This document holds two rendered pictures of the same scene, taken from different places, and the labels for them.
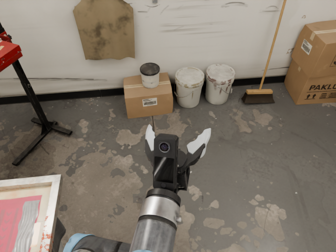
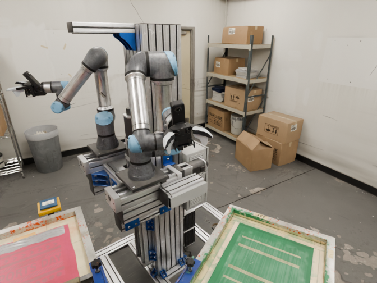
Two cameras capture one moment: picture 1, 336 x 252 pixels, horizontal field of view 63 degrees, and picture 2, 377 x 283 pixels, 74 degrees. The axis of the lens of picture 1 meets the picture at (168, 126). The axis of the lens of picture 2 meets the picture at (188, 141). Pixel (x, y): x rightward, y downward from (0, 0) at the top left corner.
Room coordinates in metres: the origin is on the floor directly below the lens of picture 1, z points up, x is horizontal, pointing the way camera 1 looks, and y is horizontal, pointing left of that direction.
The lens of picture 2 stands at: (0.06, 1.90, 1.97)
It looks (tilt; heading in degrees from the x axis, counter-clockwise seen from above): 23 degrees down; 246
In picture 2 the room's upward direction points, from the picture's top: straight up
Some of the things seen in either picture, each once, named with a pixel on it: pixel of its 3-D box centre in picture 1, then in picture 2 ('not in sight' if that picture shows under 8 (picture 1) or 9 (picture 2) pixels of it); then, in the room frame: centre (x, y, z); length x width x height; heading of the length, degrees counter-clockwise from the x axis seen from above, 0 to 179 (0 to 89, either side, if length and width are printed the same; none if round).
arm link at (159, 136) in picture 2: not in sight; (168, 141); (-0.26, 0.98, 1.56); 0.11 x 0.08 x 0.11; 170
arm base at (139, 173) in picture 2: not in sight; (141, 165); (-0.20, 0.70, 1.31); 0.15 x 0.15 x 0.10
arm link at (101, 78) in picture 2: not in sight; (102, 88); (-0.10, 0.08, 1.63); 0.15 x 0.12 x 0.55; 78
